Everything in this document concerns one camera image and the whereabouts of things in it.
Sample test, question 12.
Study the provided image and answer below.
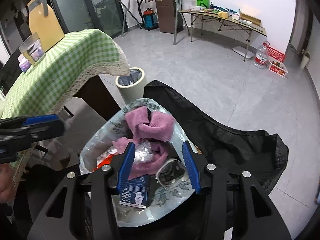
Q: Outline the metal drying rack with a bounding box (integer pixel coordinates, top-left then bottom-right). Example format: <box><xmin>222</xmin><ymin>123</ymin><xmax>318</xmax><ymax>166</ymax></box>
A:
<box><xmin>113</xmin><ymin>0</ymin><xmax>188</xmax><ymax>46</ymax></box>

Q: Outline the white floor scale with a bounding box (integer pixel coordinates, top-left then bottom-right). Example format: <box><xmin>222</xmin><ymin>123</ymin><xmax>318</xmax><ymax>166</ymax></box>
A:
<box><xmin>232</xmin><ymin>45</ymin><xmax>253</xmax><ymax>60</ymax></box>

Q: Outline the white fruit box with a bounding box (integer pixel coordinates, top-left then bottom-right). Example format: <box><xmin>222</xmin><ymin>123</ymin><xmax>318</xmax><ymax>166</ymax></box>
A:
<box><xmin>266</xmin><ymin>56</ymin><xmax>289</xmax><ymax>78</ymax></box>

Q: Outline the yellow thermos jug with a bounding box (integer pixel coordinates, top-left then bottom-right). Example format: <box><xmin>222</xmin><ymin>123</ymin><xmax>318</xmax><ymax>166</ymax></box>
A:
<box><xmin>26</xmin><ymin>0</ymin><xmax>65</xmax><ymax>53</ymax></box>

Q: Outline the black mesh basket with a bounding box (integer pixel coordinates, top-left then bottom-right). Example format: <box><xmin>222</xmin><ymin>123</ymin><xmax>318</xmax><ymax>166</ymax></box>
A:
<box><xmin>25</xmin><ymin>80</ymin><xmax>289</xmax><ymax>240</ymax></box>

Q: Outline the folding table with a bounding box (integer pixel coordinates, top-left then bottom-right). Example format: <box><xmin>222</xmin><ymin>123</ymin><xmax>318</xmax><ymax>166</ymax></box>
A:
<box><xmin>177</xmin><ymin>8</ymin><xmax>267</xmax><ymax>62</ymax></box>

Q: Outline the purple towel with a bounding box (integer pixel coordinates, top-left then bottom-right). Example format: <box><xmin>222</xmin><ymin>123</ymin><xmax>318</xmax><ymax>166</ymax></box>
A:
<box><xmin>111</xmin><ymin>106</ymin><xmax>175</xmax><ymax>178</ymax></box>

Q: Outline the drinking glass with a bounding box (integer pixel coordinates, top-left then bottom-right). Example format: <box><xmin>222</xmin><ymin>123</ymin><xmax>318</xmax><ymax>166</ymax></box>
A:
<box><xmin>19</xmin><ymin>32</ymin><xmax>45</xmax><ymax>63</ymax></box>

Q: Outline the small crushed clear bottle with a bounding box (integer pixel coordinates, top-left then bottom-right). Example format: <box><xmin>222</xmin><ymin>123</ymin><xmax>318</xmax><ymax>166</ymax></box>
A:
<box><xmin>155</xmin><ymin>158</ymin><xmax>188</xmax><ymax>188</ymax></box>

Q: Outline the clear plastic packaging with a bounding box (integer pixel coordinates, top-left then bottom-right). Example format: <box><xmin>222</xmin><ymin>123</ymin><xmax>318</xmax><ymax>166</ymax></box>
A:
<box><xmin>134</xmin><ymin>141</ymin><xmax>157</xmax><ymax>165</ymax></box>

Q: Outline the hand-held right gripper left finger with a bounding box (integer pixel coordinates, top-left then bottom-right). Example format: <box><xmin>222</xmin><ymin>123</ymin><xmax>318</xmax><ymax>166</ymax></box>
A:
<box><xmin>26</xmin><ymin>142</ymin><xmax>137</xmax><ymax>240</ymax></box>

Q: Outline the sliding glass door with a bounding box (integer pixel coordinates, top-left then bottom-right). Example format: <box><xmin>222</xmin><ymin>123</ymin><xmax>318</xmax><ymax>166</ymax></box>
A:
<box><xmin>0</xmin><ymin>0</ymin><xmax>128</xmax><ymax>63</ymax></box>

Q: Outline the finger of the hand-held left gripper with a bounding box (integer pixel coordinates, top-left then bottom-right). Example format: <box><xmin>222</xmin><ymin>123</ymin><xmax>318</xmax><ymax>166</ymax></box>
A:
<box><xmin>0</xmin><ymin>121</ymin><xmax>66</xmax><ymax>146</ymax></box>
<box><xmin>0</xmin><ymin>114</ymin><xmax>61</xmax><ymax>131</ymax></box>

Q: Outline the person's left hand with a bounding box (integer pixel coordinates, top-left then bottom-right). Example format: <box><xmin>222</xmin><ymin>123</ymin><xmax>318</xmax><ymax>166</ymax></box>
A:
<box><xmin>0</xmin><ymin>166</ymin><xmax>17</xmax><ymax>204</ymax></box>

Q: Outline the white waste bin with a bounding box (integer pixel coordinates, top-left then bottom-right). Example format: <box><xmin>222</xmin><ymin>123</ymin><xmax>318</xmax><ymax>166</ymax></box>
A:
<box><xmin>115</xmin><ymin>67</ymin><xmax>145</xmax><ymax>104</ymax></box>

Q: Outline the dark blue box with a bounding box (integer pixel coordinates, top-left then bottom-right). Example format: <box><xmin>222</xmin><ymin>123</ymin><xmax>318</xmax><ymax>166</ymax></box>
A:
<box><xmin>119</xmin><ymin>174</ymin><xmax>151</xmax><ymax>209</ymax></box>

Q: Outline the dark wooden table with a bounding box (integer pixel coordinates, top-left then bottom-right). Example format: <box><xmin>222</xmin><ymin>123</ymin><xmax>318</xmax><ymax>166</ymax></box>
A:
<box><xmin>62</xmin><ymin>74</ymin><xmax>123</xmax><ymax>133</ymax></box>

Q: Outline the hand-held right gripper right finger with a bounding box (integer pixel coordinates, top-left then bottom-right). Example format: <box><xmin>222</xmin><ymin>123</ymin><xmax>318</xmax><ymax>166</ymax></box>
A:
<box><xmin>182</xmin><ymin>141</ymin><xmax>292</xmax><ymax>240</ymax></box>

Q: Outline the red plastic crate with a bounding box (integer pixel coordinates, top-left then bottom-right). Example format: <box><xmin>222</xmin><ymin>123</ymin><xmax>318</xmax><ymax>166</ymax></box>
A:
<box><xmin>266</xmin><ymin>45</ymin><xmax>285</xmax><ymax>62</ymax></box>

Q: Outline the purple tissue pack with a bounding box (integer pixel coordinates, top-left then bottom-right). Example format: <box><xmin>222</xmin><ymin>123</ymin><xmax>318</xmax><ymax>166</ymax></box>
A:
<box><xmin>17</xmin><ymin>55</ymin><xmax>32</xmax><ymax>72</ymax></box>

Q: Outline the brown cabinet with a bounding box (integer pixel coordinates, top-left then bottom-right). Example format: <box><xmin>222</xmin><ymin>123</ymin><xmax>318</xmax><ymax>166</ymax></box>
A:
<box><xmin>155</xmin><ymin>0</ymin><xmax>184</xmax><ymax>34</ymax></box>

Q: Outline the large water bottle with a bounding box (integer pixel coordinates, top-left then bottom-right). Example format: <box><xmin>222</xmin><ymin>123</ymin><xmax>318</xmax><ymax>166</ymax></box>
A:
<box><xmin>253</xmin><ymin>41</ymin><xmax>270</xmax><ymax>70</ymax></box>

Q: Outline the small potted plant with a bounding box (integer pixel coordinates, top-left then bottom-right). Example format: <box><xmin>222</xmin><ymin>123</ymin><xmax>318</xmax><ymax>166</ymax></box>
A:
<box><xmin>300</xmin><ymin>49</ymin><xmax>312</xmax><ymax>70</ymax></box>

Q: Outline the blue canister vacuum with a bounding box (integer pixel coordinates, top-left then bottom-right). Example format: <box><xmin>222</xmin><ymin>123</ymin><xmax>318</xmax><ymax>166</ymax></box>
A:
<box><xmin>142</xmin><ymin>7</ymin><xmax>159</xmax><ymax>30</ymax></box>

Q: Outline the red and white packet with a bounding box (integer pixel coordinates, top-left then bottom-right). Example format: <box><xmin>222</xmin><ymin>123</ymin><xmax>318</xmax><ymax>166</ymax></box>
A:
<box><xmin>94</xmin><ymin>148</ymin><xmax>120</xmax><ymax>172</ymax></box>

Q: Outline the leaf print plastic bag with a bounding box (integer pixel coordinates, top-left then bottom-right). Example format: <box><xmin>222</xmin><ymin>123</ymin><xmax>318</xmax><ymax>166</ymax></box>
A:
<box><xmin>79</xmin><ymin>97</ymin><xmax>205</xmax><ymax>228</ymax></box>

